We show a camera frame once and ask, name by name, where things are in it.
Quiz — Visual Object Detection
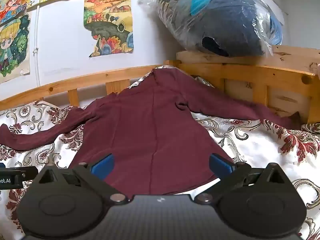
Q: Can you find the maroon sweater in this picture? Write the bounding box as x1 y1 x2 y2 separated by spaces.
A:
0 67 302 196

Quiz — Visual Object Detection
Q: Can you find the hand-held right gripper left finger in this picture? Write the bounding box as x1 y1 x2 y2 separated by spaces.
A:
35 154 128 204

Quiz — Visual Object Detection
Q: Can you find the clear plastic bag of clothes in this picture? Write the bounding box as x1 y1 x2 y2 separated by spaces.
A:
139 0 285 58

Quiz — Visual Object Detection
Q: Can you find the green cartoon girl wall poster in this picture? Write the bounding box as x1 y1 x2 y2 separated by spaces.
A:
0 14 32 84

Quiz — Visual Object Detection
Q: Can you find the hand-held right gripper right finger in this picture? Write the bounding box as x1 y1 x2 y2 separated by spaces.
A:
194 153 290 204

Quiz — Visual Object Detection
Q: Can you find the wooden bed headboard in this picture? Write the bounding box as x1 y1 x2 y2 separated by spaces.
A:
0 45 320 125

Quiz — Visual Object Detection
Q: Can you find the white wall cable conduit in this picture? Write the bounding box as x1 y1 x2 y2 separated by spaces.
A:
33 5 42 87

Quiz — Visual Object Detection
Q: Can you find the colourful landscape wall poster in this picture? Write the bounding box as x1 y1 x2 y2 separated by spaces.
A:
84 0 135 58

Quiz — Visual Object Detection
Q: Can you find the floral satin bedspread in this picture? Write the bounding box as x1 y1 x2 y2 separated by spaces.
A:
0 65 320 240

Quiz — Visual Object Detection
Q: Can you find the red-haired cartoon girl wall poster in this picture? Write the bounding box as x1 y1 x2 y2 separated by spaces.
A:
0 0 33 25

